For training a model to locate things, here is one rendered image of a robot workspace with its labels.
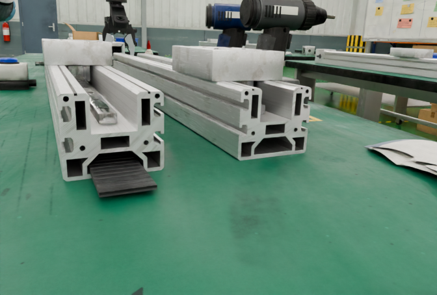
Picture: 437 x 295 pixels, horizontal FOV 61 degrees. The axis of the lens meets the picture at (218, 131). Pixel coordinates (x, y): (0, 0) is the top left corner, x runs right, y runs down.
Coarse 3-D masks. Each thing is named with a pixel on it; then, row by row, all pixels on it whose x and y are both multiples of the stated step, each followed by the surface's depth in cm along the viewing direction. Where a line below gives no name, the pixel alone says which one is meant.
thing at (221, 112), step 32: (128, 64) 98; (160, 64) 72; (192, 96) 55; (224, 96) 45; (256, 96) 43; (288, 96) 46; (192, 128) 56; (224, 128) 46; (256, 128) 43; (288, 128) 45
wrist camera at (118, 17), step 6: (114, 6) 124; (120, 6) 125; (114, 12) 121; (120, 12) 122; (114, 18) 118; (120, 18) 119; (126, 18) 120; (114, 24) 118; (120, 24) 119; (126, 24) 119
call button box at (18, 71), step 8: (0, 64) 86; (8, 64) 87; (16, 64) 88; (24, 64) 88; (0, 72) 86; (8, 72) 87; (16, 72) 87; (24, 72) 88; (0, 80) 86; (8, 80) 87; (16, 80) 88; (24, 80) 88; (32, 80) 92; (0, 88) 87; (8, 88) 87; (16, 88) 88; (24, 88) 89
